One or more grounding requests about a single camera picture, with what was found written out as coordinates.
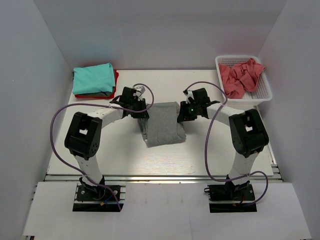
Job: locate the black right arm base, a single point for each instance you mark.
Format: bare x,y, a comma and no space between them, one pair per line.
223,200

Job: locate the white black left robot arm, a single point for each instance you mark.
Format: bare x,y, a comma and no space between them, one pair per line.
84,134

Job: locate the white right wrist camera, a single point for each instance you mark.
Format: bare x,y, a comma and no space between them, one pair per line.
189,96

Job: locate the folded red t-shirt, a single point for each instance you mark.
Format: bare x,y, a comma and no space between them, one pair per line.
81,96

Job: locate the crumpled pink t-shirt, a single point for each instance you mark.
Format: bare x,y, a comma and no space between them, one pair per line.
240,78

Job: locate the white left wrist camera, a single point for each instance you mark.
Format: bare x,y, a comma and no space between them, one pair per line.
139,91

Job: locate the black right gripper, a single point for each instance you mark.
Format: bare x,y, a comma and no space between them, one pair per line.
184,115

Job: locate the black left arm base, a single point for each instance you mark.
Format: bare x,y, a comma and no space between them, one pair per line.
103,201

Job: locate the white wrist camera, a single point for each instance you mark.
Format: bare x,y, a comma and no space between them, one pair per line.
139,91
189,96

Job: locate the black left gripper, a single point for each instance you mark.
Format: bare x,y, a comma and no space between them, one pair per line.
144,114

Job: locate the folded dark grey t-shirt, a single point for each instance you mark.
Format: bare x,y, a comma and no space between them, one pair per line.
101,94

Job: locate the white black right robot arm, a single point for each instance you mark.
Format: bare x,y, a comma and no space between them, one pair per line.
248,133

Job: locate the folded teal t-shirt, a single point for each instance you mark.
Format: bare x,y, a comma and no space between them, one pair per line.
94,79

